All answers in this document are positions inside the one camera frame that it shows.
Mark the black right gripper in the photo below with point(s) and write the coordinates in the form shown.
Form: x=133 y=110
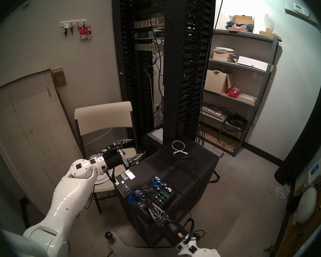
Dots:
x=174 y=232

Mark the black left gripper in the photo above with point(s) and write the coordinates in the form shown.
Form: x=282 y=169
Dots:
x=113 y=158

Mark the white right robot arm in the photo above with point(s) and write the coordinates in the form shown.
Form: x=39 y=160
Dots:
x=198 y=251

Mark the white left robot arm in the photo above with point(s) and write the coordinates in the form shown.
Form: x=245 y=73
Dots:
x=67 y=195

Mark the blue black audio mixer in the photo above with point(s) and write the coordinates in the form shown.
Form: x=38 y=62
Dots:
x=157 y=196

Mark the grey flat box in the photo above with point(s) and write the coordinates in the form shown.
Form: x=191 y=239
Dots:
x=156 y=136

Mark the white round plate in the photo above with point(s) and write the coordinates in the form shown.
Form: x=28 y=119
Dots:
x=101 y=178

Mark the black knob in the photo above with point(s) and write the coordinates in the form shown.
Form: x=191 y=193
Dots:
x=196 y=236
x=109 y=235

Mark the white folding chair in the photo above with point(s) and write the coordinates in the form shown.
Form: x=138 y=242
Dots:
x=101 y=117

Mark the black perforated equipment case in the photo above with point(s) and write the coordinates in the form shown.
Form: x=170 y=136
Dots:
x=206 y=165

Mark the black server rack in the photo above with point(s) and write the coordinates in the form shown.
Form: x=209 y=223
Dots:
x=174 y=71

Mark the pink white packaged item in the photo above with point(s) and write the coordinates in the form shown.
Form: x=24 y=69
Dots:
x=212 y=110

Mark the beige leaning board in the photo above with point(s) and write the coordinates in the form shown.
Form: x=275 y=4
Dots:
x=29 y=130

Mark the grey rack mounted unit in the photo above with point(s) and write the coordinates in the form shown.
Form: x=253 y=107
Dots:
x=144 y=35
x=143 y=24
x=143 y=47

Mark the open cardboard box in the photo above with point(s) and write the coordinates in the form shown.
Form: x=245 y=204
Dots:
x=215 y=82

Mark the small red parts bin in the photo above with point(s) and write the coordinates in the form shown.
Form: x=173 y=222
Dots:
x=233 y=93

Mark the white lattice spare finger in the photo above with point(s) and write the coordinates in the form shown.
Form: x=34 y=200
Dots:
x=283 y=191

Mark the beige flat box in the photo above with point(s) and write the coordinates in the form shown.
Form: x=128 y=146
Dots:
x=246 y=99

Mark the small tan cardboard box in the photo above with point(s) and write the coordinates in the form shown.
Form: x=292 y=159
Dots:
x=222 y=57

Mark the small dark key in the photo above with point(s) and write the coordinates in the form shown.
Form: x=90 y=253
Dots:
x=72 y=29

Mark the key with white tag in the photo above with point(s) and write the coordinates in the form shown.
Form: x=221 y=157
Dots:
x=66 y=29

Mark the plywood backboard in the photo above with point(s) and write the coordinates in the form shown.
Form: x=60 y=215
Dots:
x=294 y=243

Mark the white flat box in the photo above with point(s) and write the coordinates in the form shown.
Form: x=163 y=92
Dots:
x=252 y=63

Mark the white router blue label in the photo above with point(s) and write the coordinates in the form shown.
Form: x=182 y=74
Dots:
x=317 y=172

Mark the grey metal shelving unit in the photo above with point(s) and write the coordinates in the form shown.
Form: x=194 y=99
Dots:
x=243 y=34

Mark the tall black column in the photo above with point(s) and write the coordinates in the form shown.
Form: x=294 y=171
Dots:
x=305 y=141

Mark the pile of pink blue bags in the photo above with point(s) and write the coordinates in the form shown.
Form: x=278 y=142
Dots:
x=238 y=27

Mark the brown cardboard box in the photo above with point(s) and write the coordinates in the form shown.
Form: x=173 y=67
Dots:
x=243 y=19

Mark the flat cardboard box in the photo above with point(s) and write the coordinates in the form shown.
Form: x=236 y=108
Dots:
x=268 y=34

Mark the white plastic bag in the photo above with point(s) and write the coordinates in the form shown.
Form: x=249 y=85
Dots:
x=263 y=22

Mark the white alarm keypad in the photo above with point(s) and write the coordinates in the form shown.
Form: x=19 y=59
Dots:
x=301 y=9

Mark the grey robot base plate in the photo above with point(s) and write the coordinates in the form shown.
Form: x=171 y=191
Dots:
x=123 y=248

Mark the white wall key rack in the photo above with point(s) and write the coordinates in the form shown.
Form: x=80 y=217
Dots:
x=75 y=23

